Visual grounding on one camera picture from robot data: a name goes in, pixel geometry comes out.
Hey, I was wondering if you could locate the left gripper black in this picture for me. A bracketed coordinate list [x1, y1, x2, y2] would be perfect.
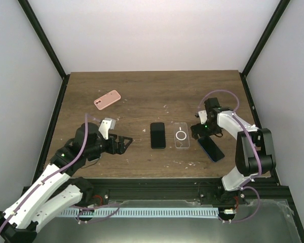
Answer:
[86, 133, 133, 158]

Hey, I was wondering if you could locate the clear magsafe phone case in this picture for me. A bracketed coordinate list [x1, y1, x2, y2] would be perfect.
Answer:
[173, 123, 190, 149]

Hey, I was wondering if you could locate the black phone case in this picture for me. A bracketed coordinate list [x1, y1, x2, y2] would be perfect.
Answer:
[150, 123, 166, 149]

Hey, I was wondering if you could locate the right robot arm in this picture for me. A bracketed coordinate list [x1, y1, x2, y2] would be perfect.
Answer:
[191, 98, 276, 204]

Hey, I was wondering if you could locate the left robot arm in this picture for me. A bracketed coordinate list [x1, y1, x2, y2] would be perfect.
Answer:
[0, 119, 133, 242]

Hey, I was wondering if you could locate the pink phone case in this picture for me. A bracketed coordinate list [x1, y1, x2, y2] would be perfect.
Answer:
[94, 90, 121, 110]

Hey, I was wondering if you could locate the blue smartphone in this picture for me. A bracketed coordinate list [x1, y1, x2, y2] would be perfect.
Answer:
[197, 136, 225, 163]

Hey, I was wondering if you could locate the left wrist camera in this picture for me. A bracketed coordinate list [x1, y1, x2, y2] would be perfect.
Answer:
[98, 117, 116, 140]

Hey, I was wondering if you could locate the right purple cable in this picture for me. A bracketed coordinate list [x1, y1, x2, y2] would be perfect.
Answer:
[198, 89, 263, 223]

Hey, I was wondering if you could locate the purple cable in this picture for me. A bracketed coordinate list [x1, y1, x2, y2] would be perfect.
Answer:
[0, 113, 102, 243]
[198, 89, 263, 223]

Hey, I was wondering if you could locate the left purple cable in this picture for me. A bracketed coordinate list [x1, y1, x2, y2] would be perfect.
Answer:
[0, 113, 102, 243]

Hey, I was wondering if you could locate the light blue cable duct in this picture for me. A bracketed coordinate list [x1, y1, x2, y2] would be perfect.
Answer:
[58, 208, 219, 219]

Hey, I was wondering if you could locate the black aluminium front rail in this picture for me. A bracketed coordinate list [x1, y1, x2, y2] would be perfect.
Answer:
[88, 178, 291, 206]

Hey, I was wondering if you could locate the right black frame post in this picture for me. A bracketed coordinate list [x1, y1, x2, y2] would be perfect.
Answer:
[242, 0, 291, 76]

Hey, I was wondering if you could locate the black frame post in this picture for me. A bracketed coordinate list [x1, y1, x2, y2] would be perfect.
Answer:
[17, 0, 67, 78]
[242, 0, 291, 76]

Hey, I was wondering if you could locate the left black frame post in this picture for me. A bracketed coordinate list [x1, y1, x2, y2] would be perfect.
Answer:
[17, 0, 67, 78]

